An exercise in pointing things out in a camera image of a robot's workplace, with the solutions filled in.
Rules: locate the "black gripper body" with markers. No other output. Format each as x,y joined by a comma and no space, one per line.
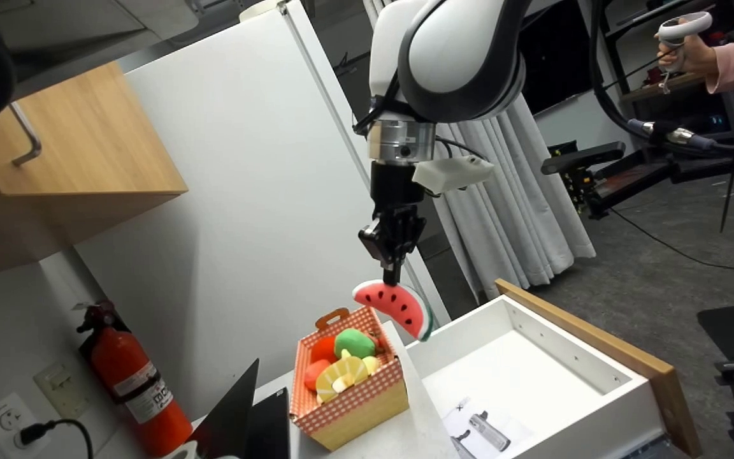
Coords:
395,206

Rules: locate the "plush watermelon slice toy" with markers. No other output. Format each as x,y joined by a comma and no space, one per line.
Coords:
395,308

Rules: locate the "white VR controller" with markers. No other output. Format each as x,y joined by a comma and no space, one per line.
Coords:
682,27

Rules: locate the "green plush toy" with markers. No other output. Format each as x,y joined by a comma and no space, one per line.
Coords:
355,342

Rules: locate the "red round plush toy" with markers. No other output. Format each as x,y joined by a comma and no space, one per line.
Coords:
323,351

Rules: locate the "orange-red plush strawberry toy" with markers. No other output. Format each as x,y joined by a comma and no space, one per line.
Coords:
313,373

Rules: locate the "orange checkered cardboard basket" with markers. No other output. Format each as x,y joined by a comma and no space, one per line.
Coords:
358,410

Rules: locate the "white drawer with wooden front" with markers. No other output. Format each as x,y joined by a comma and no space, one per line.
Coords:
545,373

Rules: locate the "person hand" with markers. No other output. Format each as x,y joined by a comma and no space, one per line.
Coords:
699,61

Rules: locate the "yellow plush fruit slice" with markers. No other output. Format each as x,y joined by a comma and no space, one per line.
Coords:
372,367

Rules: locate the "pale yellow plush fruit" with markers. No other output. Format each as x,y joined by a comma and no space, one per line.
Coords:
341,382

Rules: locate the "white curtains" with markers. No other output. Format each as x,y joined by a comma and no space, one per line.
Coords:
520,212

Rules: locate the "black padded armrest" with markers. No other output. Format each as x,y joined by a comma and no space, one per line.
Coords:
585,156

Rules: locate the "black angular panel object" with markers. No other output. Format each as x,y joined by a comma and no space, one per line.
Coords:
239,423

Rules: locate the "dark chair seat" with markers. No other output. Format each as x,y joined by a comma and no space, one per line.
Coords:
634,182

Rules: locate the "red fire extinguisher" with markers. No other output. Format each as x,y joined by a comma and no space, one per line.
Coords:
141,383

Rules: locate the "wooden workbench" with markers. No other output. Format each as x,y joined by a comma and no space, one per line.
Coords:
648,94

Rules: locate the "black conduit with metal coupling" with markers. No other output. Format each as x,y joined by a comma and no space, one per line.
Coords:
689,136

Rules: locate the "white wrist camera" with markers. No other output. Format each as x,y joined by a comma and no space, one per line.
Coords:
452,175

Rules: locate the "wooden wall cabinet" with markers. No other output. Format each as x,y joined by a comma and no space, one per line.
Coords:
88,145

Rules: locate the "beige wall plate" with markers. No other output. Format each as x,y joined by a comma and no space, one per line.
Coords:
58,388

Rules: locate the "white wall power outlet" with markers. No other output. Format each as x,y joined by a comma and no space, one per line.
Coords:
1,423

